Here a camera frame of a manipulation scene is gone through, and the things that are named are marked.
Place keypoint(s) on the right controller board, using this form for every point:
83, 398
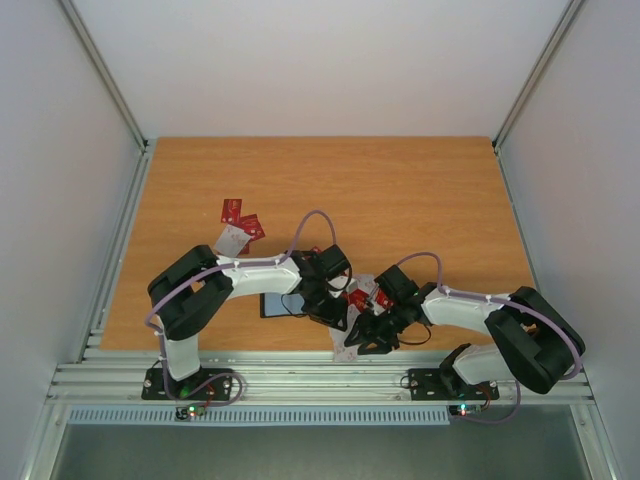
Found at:
464, 409

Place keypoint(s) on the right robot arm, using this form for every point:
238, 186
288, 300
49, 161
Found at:
532, 343

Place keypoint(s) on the red card left cluster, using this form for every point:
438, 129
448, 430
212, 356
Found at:
252, 226

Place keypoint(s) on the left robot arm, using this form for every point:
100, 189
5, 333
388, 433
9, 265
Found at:
188, 294

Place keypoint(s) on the red card far left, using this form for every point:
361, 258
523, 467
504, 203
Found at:
231, 211

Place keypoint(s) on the red card column upper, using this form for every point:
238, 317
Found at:
381, 299

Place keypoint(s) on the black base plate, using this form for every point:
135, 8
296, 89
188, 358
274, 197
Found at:
426, 384
206, 384

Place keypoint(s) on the red card centre pile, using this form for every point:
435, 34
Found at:
359, 299

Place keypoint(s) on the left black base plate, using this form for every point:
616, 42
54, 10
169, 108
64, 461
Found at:
206, 384

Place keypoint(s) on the grey slotted cable duct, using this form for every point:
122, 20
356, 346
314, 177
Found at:
264, 416

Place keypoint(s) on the white card upper pile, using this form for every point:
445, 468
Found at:
366, 283

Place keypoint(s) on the white card left cluster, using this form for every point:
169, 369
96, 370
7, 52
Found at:
231, 241

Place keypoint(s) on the left controller board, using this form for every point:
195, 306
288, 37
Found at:
190, 412

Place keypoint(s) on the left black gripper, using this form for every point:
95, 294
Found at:
333, 317

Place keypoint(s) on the black leather card holder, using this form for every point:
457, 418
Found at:
274, 305

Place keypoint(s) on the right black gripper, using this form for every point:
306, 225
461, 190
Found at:
382, 326

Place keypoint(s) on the controller board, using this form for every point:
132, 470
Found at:
190, 412
464, 409

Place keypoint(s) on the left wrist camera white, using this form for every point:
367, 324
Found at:
339, 283

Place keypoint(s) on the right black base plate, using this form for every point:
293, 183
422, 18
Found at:
426, 384

